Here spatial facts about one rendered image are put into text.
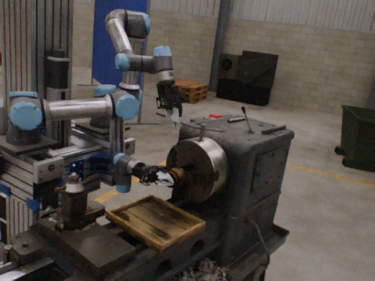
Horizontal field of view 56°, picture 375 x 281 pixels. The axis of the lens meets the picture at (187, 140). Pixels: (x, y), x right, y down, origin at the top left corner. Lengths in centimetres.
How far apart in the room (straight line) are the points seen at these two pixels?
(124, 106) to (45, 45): 56
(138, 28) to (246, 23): 1002
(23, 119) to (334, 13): 1058
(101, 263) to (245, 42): 1094
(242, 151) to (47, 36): 112
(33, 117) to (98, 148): 56
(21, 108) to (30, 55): 42
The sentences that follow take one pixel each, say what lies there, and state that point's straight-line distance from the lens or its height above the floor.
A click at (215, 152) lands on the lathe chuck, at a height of 120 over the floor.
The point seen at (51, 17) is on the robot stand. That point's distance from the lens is 195.
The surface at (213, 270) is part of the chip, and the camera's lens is 194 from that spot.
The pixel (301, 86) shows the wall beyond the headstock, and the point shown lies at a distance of 1153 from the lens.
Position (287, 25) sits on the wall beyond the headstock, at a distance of 1160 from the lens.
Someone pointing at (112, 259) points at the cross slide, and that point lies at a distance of 127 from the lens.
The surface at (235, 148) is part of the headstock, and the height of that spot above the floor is 122.
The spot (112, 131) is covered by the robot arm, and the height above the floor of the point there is 121.
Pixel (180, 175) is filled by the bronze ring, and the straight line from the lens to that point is 162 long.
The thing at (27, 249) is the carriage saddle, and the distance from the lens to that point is 145.
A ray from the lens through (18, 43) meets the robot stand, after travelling 197.
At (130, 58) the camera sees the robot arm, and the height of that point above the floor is 159.
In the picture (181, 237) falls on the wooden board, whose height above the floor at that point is 89.
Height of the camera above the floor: 172
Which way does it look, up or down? 17 degrees down
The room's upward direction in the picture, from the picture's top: 7 degrees clockwise
